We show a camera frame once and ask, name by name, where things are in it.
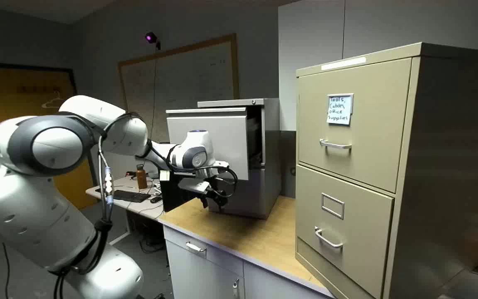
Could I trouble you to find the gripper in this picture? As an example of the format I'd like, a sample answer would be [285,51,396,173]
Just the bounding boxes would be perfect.
[200,179,229,209]

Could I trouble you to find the white file cabinet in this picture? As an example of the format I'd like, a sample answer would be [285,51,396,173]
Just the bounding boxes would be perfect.
[166,98,282,220]

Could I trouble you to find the grey counter drawer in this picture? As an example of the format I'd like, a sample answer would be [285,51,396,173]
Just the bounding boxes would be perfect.
[163,225,246,277]

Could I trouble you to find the white file cabinet drawer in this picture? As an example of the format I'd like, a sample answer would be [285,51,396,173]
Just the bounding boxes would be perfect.
[166,107,265,181]

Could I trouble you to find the beige drawer with label holder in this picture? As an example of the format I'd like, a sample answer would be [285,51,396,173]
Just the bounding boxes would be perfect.
[295,165,395,299]

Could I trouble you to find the beige drawer with note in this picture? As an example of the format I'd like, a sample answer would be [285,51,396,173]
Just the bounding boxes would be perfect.
[297,58,413,194]

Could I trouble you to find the beige file cabinet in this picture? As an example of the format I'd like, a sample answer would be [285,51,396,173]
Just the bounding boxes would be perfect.
[295,42,478,299]

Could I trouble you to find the white desk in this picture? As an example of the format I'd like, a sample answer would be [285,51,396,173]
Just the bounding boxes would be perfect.
[85,176,166,246]

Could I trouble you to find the brown bottle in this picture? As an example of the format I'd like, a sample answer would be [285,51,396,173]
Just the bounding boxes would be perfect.
[135,164,149,190]

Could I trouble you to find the grey counter door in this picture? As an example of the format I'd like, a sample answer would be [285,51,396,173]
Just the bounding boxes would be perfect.
[165,240,246,299]
[243,261,332,299]

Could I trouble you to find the black keyboard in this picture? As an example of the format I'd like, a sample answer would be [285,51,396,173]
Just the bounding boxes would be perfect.
[112,189,152,203]

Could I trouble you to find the wood framed whiteboard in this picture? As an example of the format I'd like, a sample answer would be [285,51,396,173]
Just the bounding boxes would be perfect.
[117,33,240,144]

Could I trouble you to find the handwritten paper note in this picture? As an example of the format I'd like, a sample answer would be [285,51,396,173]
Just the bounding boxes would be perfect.
[326,93,354,126]

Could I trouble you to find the white clothes hanger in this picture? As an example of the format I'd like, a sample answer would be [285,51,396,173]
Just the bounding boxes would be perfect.
[41,91,68,110]

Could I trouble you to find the orange door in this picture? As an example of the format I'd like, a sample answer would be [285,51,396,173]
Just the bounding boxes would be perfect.
[0,62,100,249]

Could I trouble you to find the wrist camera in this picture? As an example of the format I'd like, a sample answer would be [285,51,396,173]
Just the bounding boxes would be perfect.
[178,177,211,195]

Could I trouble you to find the silver drawer handle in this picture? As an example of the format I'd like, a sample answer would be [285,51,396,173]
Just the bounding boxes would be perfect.
[314,226,344,250]
[319,139,353,150]

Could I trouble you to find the camera on mount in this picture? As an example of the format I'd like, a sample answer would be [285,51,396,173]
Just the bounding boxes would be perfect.
[145,31,162,51]

